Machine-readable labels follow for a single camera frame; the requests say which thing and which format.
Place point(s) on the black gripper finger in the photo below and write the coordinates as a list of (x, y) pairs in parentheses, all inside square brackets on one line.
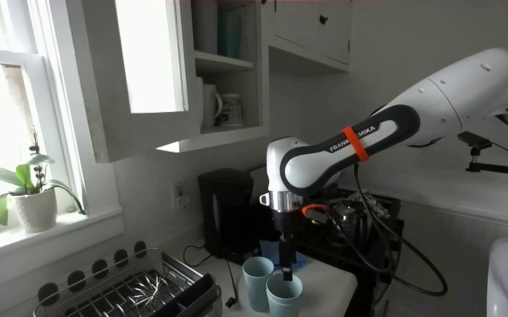
[(287, 256)]

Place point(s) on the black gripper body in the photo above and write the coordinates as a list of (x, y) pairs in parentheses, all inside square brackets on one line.
[(285, 225)]

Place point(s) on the teal plastic cup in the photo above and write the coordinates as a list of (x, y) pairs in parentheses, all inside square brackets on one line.
[(255, 284), (285, 300)]

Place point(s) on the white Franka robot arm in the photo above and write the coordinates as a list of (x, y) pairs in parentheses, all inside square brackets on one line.
[(442, 100)]

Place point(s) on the blue cloth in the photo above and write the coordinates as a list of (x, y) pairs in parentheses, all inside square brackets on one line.
[(301, 260)]

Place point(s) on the black coffee maker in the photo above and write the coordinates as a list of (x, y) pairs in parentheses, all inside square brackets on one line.
[(225, 214)]

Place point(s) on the glass coffee carafe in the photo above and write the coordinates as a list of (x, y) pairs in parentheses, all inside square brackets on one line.
[(352, 214)]

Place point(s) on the patterned ceramic jar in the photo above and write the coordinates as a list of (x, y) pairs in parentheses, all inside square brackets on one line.
[(232, 110)]

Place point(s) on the white pitcher on shelf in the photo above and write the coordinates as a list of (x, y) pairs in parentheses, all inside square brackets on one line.
[(211, 107)]

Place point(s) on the metal dish rack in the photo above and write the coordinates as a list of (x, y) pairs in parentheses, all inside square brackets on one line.
[(131, 288)]

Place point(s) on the small white heart cabinet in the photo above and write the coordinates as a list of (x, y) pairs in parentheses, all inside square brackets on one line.
[(313, 29)]

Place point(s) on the orchid in white pot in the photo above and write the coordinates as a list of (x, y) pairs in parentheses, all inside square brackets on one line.
[(31, 196)]

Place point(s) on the white wall outlet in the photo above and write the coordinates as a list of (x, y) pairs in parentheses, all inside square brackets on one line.
[(179, 195)]

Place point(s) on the white wall cabinet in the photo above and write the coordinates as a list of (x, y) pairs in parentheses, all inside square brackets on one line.
[(167, 71)]

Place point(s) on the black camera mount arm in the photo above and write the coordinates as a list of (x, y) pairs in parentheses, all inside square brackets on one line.
[(489, 159)]

